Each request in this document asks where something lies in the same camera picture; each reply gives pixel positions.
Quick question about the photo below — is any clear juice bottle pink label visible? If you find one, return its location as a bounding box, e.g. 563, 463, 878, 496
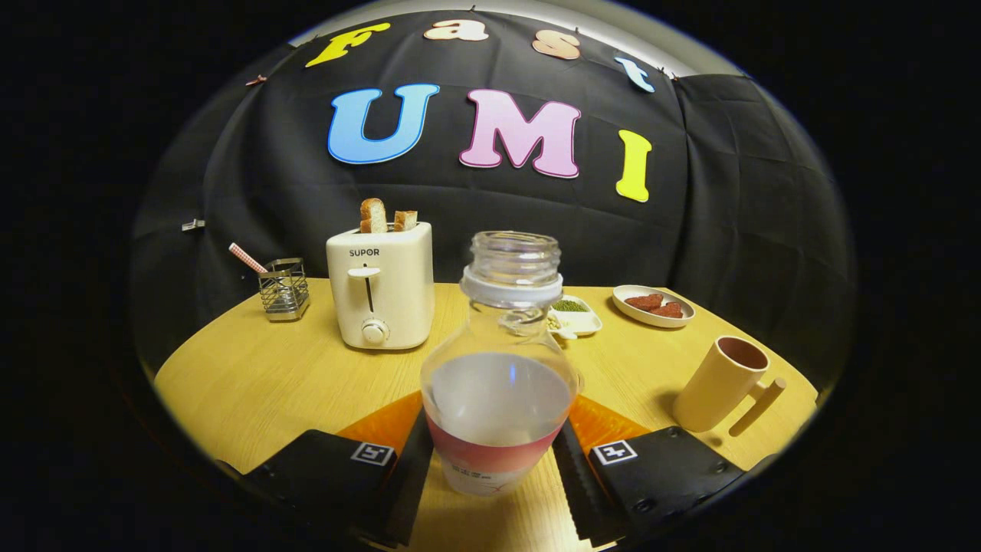
420, 231, 581, 497

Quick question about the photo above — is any round white plate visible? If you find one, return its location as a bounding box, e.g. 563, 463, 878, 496
612, 284, 696, 329

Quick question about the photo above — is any white divided dish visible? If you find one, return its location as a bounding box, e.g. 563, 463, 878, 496
548, 294, 603, 340

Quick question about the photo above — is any pink striped straw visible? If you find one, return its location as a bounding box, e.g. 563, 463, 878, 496
228, 242, 269, 275

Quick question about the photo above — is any wooden table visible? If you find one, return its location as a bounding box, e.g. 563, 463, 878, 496
153, 278, 819, 552

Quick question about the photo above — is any metal wire holder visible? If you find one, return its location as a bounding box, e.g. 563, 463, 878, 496
258, 258, 310, 321

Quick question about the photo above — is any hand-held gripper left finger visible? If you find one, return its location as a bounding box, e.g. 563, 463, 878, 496
241, 389, 435, 547

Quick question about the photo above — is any beige cup with handle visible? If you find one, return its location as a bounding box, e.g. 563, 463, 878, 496
673, 335, 787, 438

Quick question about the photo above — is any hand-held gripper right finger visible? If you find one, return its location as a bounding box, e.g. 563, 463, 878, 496
552, 395, 748, 547

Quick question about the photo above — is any black backdrop cloth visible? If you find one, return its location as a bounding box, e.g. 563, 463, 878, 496
130, 9, 855, 384

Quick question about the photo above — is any white toaster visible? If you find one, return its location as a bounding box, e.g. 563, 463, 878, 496
326, 222, 435, 350

